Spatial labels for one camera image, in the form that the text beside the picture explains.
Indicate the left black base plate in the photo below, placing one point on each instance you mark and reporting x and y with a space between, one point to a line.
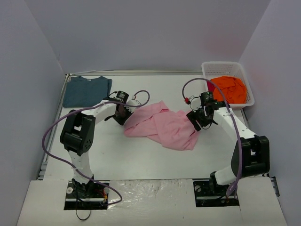
94 198

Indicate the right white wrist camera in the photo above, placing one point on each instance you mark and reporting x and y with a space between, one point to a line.
193 102

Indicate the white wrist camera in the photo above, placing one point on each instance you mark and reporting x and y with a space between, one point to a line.
193 102
132 104

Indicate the pink t-shirt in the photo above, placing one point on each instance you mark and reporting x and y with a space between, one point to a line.
157 122

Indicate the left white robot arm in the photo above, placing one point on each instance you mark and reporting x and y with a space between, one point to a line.
78 135

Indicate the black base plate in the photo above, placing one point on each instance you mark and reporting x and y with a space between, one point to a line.
94 198
205 197

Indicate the folded blue t-shirt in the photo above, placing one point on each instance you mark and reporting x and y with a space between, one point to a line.
81 92

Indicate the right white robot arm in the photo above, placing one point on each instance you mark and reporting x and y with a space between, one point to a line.
251 152

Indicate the orange t-shirt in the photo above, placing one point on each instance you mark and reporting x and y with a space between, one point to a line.
233 89

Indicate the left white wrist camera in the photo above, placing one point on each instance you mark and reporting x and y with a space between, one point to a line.
132 104

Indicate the white plastic basket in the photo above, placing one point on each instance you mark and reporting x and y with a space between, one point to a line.
216 69

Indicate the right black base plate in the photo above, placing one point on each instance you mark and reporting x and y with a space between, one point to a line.
205 197

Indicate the red garment in basket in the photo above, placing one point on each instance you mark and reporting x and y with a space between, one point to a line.
210 86

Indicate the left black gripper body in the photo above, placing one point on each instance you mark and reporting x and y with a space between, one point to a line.
119 117

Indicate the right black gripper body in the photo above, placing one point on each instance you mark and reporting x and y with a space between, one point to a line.
196 119

